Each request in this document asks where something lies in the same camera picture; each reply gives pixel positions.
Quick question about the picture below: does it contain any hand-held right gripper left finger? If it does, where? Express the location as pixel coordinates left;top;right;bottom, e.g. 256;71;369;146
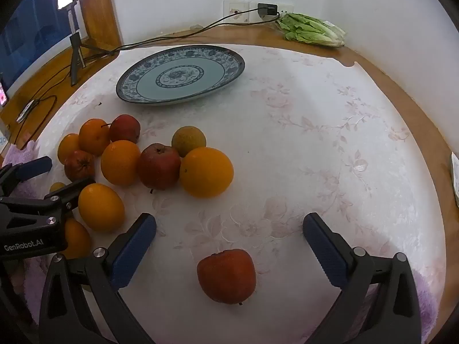
39;212;157;344

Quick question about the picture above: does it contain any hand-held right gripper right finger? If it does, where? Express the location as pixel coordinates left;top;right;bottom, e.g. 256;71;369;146
302;212;422;344

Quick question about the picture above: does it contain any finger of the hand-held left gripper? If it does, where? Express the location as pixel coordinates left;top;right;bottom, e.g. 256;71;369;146
0;177;96;239
0;157;53;196

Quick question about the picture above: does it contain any red apple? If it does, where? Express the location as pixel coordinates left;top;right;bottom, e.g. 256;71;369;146
137;143;182;191
108;114;141;144
64;150;96;182
197;249;257;305

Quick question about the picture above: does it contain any orange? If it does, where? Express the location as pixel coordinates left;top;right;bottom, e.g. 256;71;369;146
78;118;111;157
100;140;141;187
179;146;234;199
57;133;81;165
61;218;92;259
78;183;126;233

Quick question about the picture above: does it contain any blue patterned ceramic plate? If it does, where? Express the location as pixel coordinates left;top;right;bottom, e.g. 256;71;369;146
115;44;246;106

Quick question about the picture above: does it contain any purple towel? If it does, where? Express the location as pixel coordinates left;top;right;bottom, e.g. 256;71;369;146
2;142;440;344

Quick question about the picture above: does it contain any white floral tablecloth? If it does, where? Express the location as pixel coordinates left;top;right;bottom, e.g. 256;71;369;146
22;45;447;344

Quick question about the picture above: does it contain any black tripod stand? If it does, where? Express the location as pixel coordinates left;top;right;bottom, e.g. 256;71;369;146
67;0;119;86

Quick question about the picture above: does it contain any green lettuce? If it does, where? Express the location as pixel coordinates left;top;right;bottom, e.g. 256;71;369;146
275;12;347;48

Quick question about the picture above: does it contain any wooden door frame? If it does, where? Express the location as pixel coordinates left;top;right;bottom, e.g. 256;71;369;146
81;0;120;49

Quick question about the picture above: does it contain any black cable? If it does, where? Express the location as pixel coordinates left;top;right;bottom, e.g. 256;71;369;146
16;11;281;150

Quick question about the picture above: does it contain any white wall socket plate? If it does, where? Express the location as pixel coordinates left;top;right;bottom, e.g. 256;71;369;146
223;0;295;26

